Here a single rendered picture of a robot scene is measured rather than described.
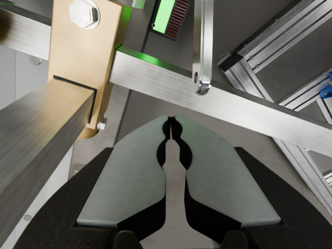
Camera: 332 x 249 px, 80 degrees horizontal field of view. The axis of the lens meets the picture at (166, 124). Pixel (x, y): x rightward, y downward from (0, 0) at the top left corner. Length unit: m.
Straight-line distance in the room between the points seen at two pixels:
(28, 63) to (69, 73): 0.32
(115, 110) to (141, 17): 0.16
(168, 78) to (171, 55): 0.87
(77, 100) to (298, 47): 0.91
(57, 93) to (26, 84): 0.36
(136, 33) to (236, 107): 0.20
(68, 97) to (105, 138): 0.26
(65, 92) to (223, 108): 0.14
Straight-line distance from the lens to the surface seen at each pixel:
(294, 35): 0.95
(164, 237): 2.00
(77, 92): 0.18
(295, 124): 0.25
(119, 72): 0.19
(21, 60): 0.52
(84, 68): 0.19
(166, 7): 0.34
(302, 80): 1.05
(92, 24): 0.18
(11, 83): 0.53
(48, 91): 0.18
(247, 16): 1.11
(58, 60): 0.20
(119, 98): 0.37
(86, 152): 0.46
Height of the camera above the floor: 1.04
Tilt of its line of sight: 61 degrees down
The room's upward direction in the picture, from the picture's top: 179 degrees clockwise
